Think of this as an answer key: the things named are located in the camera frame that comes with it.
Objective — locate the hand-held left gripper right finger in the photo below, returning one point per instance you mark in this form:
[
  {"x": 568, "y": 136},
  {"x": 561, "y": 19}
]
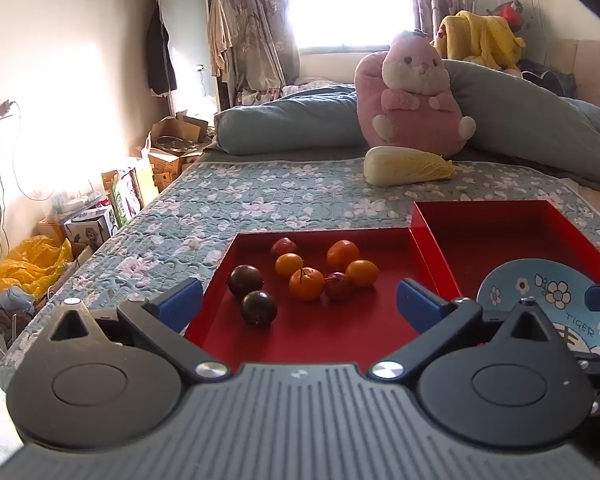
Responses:
[{"x": 416, "y": 303}]

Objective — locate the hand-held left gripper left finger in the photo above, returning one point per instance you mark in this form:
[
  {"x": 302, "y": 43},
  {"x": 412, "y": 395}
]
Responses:
[{"x": 180, "y": 301}]

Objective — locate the blue flower-print plate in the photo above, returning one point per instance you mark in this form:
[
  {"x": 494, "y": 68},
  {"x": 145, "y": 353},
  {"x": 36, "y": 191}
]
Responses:
[{"x": 545, "y": 290}]

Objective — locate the small yellow-orange citrus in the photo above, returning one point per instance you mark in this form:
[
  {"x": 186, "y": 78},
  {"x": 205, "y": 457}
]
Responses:
[
  {"x": 289, "y": 264},
  {"x": 362, "y": 273}
]

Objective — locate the dark purple tomato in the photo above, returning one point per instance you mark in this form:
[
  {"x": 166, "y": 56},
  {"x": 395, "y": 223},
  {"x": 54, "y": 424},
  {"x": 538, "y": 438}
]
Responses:
[
  {"x": 259, "y": 308},
  {"x": 245, "y": 281}
]

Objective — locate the small red plum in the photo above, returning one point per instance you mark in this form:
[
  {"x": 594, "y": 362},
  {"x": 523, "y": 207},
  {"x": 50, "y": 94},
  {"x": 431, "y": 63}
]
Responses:
[
  {"x": 338, "y": 287},
  {"x": 283, "y": 246}
]

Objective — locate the deep orange tangerine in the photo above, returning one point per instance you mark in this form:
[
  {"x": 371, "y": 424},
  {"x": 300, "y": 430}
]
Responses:
[
  {"x": 342, "y": 255},
  {"x": 306, "y": 285}
]

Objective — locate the shallow red tray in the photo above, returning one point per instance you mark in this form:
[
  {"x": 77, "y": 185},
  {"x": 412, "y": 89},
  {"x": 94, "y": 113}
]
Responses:
[{"x": 330, "y": 332}]

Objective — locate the deep red tray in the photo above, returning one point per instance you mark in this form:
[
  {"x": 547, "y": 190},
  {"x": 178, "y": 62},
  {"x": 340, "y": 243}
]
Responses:
[{"x": 485, "y": 240}]

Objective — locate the floral quilted bedspread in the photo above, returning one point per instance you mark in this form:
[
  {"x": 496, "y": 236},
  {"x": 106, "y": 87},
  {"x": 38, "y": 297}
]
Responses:
[{"x": 220, "y": 210}]

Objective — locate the printed white box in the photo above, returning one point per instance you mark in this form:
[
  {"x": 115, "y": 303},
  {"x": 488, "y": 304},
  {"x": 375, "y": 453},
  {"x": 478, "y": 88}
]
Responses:
[{"x": 87, "y": 227}]

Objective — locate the green and white carton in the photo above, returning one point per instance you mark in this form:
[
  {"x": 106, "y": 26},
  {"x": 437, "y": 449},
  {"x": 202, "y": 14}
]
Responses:
[{"x": 122, "y": 195}]

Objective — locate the napa cabbage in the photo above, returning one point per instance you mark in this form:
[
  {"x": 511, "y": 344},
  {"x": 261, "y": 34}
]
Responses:
[{"x": 405, "y": 166}]

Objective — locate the open cardboard box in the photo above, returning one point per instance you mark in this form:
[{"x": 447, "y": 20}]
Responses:
[{"x": 175, "y": 150}]

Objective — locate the yellow plastic bag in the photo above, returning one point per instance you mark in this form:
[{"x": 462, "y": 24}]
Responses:
[{"x": 27, "y": 265}]

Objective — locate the pink plush hamster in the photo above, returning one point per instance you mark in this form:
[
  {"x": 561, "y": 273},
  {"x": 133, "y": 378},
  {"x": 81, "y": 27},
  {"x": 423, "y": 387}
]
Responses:
[{"x": 405, "y": 105}]

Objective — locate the blue-grey duvet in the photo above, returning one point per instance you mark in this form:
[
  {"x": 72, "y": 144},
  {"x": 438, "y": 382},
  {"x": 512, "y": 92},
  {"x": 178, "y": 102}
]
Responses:
[{"x": 290, "y": 120}]

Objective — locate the dark clothing pile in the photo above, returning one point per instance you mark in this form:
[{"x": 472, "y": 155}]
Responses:
[{"x": 547, "y": 77}]

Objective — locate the beige padded headboard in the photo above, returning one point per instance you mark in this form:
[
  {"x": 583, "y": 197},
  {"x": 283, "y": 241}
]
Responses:
[{"x": 590, "y": 70}]

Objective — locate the black hanging coat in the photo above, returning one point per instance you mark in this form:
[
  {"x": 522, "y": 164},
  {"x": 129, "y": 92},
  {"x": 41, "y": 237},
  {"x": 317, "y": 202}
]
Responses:
[{"x": 159, "y": 55}]

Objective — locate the white wardrobe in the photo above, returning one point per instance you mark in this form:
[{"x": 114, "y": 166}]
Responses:
[{"x": 190, "y": 45}]

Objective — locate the beige hanging garment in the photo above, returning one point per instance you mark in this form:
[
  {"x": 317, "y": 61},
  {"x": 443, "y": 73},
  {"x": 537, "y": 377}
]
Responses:
[{"x": 219, "y": 35}]

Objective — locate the yellow blanket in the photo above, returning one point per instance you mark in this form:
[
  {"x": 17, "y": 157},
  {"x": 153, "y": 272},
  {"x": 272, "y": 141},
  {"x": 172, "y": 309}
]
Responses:
[{"x": 480, "y": 40}]

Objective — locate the red plush toy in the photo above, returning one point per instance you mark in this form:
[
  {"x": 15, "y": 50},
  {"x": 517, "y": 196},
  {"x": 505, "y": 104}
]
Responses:
[{"x": 507, "y": 12}]

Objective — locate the bright window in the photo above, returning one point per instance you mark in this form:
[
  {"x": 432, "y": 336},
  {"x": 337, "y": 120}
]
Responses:
[{"x": 350, "y": 2}]

